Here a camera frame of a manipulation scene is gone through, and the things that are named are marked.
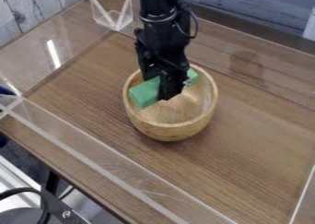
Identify black cable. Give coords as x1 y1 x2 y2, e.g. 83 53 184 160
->
0 187 51 224

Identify clear acrylic corner bracket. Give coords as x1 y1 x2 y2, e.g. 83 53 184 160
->
89 0 133 31

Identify black metal bracket with screw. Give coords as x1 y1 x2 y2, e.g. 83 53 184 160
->
40 190 91 224

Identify clear acrylic tray wall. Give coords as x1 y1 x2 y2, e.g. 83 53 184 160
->
0 80 236 224

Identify light wooden bowl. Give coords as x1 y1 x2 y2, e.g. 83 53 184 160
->
121 64 219 142

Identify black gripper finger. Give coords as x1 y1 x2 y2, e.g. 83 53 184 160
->
137 54 159 81
157 67 188 100

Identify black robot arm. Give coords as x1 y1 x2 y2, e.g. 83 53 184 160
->
133 0 197 100

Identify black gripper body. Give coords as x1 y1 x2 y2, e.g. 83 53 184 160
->
133 15 191 69

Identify green rectangular block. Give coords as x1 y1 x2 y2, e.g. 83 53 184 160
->
128 68 197 109

